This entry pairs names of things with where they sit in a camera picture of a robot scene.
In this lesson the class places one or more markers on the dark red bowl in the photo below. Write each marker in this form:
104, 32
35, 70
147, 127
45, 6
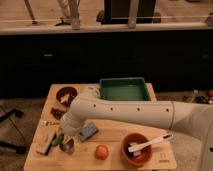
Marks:
66, 95

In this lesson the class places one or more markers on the green pepper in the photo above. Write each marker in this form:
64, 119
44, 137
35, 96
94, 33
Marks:
58, 140

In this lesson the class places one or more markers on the green plastic tray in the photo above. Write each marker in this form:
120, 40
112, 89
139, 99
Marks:
124, 89

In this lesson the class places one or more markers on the orange bowl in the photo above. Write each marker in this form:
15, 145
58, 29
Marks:
138, 158

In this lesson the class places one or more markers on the blue sponge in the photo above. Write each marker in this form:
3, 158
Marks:
88, 131

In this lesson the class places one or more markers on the brown grape bunch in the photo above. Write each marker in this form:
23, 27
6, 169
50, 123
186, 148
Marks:
57, 113

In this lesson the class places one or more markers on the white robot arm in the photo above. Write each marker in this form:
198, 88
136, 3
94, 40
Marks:
189, 118

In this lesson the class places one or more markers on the wooden black eraser block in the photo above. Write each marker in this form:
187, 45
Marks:
45, 142

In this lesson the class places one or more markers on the orange fruit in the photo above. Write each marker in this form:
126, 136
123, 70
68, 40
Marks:
101, 152

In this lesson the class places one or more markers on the metal cup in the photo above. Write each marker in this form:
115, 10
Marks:
67, 147

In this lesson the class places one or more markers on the wooden table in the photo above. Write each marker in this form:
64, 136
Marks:
110, 133

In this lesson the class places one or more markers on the white brush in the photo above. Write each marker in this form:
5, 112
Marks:
141, 146

